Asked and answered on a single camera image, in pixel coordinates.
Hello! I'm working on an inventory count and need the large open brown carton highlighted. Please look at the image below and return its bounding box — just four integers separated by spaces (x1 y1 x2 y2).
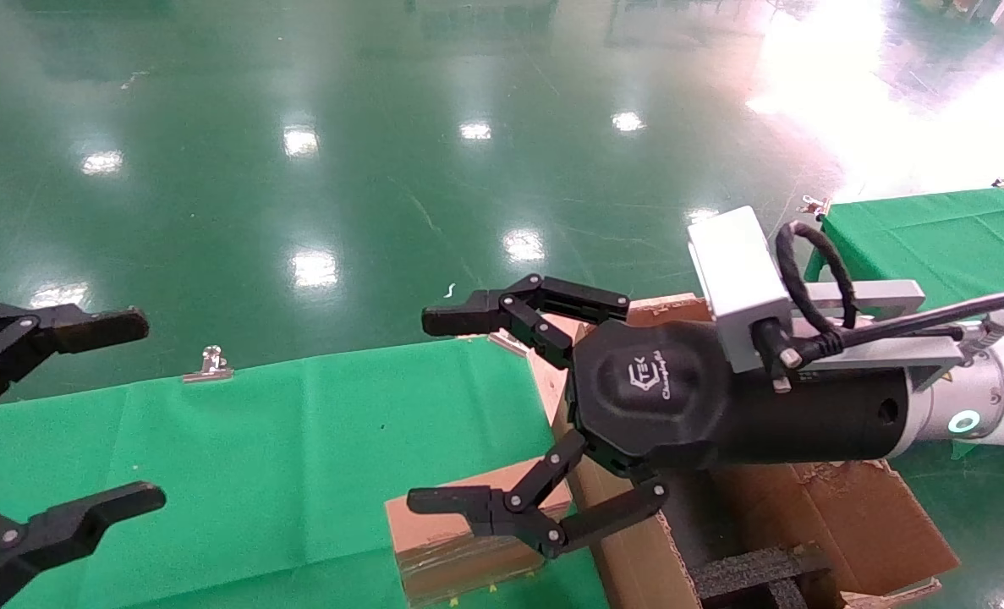
552 294 963 609

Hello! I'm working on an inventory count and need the large green table cloth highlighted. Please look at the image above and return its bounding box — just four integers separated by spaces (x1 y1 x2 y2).
0 337 612 609

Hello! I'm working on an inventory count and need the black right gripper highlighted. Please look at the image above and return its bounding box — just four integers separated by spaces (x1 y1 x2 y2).
407 273 910 559

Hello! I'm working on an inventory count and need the small brown cardboard box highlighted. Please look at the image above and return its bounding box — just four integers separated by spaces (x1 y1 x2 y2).
385 457 574 606

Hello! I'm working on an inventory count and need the black camera cable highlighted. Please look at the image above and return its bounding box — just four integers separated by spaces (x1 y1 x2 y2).
751 220 1004 394

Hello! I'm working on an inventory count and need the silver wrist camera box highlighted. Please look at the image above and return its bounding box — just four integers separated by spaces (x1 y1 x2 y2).
688 206 794 373

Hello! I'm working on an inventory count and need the black foam insert strip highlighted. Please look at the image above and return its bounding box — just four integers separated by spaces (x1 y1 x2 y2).
688 546 832 609

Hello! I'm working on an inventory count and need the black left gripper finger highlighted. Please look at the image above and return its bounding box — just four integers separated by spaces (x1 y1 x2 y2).
0 302 150 417
0 482 167 609

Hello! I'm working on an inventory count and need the silver camera mount bracket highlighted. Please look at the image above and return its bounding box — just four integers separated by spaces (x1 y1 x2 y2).
793 279 1004 394

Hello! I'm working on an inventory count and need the green cloth with hanging corner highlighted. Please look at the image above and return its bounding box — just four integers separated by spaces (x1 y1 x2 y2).
804 182 1004 462

